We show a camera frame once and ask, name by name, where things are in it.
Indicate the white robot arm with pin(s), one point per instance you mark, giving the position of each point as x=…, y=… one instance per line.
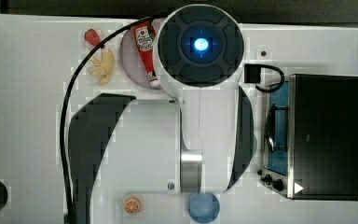
x=200, y=136

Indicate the pink oval plate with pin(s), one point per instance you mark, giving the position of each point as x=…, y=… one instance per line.
x=131, y=61

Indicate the red ketchup bottle toy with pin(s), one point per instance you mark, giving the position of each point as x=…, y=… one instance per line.
x=144, y=35

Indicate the yellow banana peel toy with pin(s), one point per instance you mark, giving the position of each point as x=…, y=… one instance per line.
x=103, y=68

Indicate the blue bowl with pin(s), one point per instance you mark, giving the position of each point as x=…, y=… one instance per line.
x=203, y=207

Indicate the orange slice toy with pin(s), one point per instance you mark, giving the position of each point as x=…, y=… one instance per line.
x=132, y=205

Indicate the red strawberry toy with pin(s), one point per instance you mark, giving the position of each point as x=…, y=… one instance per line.
x=92, y=37

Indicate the black toaster oven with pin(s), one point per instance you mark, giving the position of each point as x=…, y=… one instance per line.
x=310, y=138

